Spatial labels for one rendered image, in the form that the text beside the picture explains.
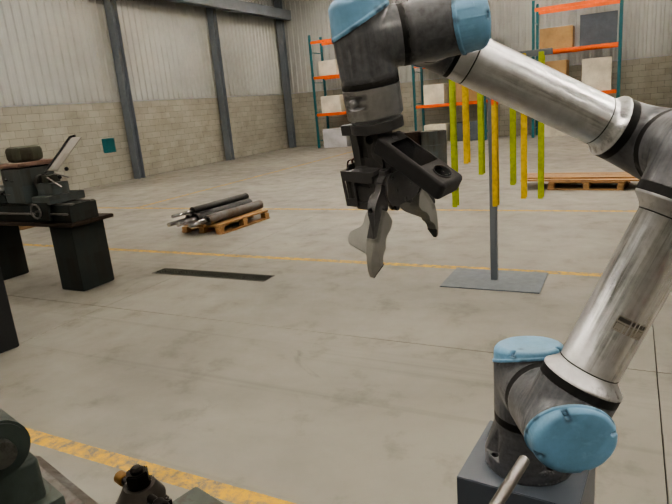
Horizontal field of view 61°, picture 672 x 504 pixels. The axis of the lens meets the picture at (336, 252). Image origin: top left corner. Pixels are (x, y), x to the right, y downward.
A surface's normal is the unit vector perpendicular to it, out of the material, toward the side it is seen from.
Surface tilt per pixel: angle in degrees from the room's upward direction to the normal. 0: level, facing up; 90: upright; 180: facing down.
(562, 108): 108
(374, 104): 98
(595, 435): 97
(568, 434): 97
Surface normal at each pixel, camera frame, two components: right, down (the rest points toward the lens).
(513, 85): -0.14, 0.54
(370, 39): 0.03, 0.37
